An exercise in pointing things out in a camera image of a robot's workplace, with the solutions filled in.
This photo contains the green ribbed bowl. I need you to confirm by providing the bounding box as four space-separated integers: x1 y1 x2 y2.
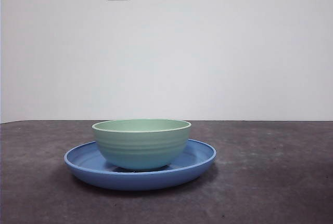
92 118 192 172

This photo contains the blue round plate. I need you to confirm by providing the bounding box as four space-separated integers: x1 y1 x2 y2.
63 138 217 192

